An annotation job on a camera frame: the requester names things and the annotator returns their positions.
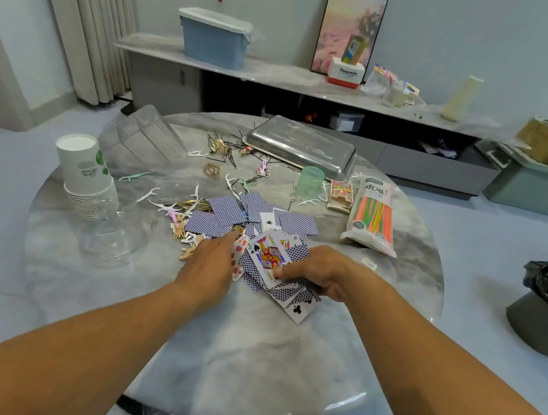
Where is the person's right hand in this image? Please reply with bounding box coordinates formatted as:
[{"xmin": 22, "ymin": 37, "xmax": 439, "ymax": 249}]
[{"xmin": 268, "ymin": 238, "xmax": 365, "ymax": 306}]

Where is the person's left hand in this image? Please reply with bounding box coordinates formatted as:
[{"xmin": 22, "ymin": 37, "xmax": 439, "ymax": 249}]
[{"xmin": 172, "ymin": 225, "xmax": 251, "ymax": 307}]

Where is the pile of blue-backed playing cards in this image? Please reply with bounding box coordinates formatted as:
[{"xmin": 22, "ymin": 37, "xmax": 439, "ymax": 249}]
[{"xmin": 174, "ymin": 185, "xmax": 335, "ymax": 328}]

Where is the person's left forearm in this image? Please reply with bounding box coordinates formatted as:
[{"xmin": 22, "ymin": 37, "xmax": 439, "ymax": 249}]
[{"xmin": 0, "ymin": 258, "xmax": 225, "ymax": 415}]

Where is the person's right forearm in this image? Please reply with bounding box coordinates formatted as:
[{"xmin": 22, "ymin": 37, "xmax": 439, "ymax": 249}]
[{"xmin": 323, "ymin": 272, "xmax": 548, "ymax": 415}]

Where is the cluster of wooden hand-shaped clips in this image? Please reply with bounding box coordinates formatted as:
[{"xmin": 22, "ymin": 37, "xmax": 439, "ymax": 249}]
[{"xmin": 166, "ymin": 211, "xmax": 210, "ymax": 264}]

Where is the scatter of white floss picks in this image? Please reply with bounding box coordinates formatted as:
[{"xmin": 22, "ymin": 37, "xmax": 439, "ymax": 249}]
[{"xmin": 113, "ymin": 141, "xmax": 334, "ymax": 244}]

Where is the green translucent plastic cup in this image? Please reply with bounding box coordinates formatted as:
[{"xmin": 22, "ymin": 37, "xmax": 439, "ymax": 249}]
[{"xmin": 294, "ymin": 164, "xmax": 328, "ymax": 203}]

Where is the playing card box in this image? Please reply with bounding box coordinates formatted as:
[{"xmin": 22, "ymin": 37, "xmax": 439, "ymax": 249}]
[{"xmin": 325, "ymin": 178, "xmax": 357, "ymax": 215}]

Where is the pack of colourful straws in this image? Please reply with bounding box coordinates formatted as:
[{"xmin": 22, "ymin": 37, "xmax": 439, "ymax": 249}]
[{"xmin": 338, "ymin": 173, "xmax": 407, "ymax": 259}]

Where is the scatter of black hairpins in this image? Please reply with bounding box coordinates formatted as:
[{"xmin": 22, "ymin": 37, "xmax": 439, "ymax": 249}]
[{"xmin": 201, "ymin": 116, "xmax": 309, "ymax": 179}]

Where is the stainless steel tray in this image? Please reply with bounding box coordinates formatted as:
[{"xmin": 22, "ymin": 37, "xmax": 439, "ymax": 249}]
[{"xmin": 238, "ymin": 111, "xmax": 362, "ymax": 183}]

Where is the stack of clear plastic cups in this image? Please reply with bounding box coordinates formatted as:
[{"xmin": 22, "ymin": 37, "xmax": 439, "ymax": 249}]
[{"xmin": 95, "ymin": 98, "xmax": 195, "ymax": 176}]

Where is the small grey box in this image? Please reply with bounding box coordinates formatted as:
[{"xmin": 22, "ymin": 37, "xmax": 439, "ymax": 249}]
[{"xmin": 328, "ymin": 108, "xmax": 366, "ymax": 136}]

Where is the stack of white paper cups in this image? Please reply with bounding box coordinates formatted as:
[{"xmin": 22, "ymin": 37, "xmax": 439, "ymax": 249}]
[{"xmin": 47, "ymin": 131, "xmax": 128, "ymax": 225}]

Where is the grey marble-top sideboard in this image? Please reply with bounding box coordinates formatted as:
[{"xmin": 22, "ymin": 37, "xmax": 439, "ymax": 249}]
[{"xmin": 100, "ymin": 28, "xmax": 516, "ymax": 204}]

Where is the white and red carton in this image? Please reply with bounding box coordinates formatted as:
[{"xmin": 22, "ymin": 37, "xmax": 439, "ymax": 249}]
[{"xmin": 325, "ymin": 56, "xmax": 368, "ymax": 90}]

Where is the blue storage box white lid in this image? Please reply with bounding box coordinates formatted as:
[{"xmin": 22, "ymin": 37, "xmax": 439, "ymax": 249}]
[{"xmin": 172, "ymin": 5, "xmax": 256, "ymax": 73}]

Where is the clear plastic bag of items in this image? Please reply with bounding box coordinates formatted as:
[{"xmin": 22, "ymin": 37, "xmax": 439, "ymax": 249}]
[{"xmin": 360, "ymin": 64, "xmax": 407, "ymax": 103}]

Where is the small green yellow box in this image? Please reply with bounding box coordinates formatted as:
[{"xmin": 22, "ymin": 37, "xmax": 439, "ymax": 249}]
[{"xmin": 341, "ymin": 33, "xmax": 368, "ymax": 68}]

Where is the framed pink picture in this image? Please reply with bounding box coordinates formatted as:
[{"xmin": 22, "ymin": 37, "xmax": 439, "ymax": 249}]
[{"xmin": 310, "ymin": 0, "xmax": 389, "ymax": 82}]

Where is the grey trash bin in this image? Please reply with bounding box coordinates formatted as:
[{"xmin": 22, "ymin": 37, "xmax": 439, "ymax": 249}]
[{"xmin": 501, "ymin": 288, "xmax": 548, "ymax": 359}]

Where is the green storage bin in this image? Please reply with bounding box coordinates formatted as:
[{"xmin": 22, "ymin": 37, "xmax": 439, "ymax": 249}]
[{"xmin": 472, "ymin": 139, "xmax": 548, "ymax": 216}]

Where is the beige curtain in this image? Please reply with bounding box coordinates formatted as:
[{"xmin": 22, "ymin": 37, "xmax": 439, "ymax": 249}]
[{"xmin": 14, "ymin": 0, "xmax": 144, "ymax": 111}]

